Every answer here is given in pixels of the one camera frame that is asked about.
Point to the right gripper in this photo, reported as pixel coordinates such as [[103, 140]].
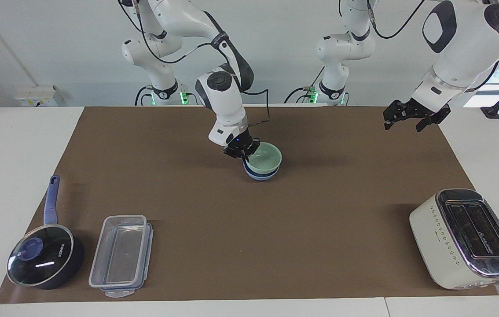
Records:
[[240, 141]]

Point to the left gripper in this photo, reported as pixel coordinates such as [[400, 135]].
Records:
[[421, 108]]

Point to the green bowl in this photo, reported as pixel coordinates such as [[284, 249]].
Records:
[[265, 157]]

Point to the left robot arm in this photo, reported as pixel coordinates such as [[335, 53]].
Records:
[[460, 48]]

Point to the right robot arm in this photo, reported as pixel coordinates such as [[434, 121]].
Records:
[[174, 20]]

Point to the blue bowl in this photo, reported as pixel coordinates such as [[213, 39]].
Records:
[[262, 176]]

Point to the white toaster chrome top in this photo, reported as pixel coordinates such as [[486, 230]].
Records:
[[456, 246]]

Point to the clear container lid blue clips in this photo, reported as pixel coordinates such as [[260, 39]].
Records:
[[147, 251]]

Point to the clear plastic container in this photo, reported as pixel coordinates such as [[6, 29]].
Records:
[[119, 251]]

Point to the glass pan lid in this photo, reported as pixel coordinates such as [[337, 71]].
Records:
[[40, 257]]

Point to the white wall socket box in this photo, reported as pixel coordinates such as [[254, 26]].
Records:
[[36, 96]]

